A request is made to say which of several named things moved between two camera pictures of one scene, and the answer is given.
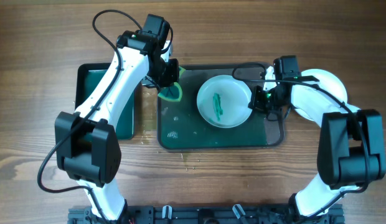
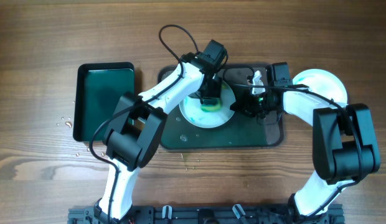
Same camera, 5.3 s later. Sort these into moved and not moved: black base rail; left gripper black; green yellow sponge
Moved: green yellow sponge; left gripper black
Not moved: black base rail
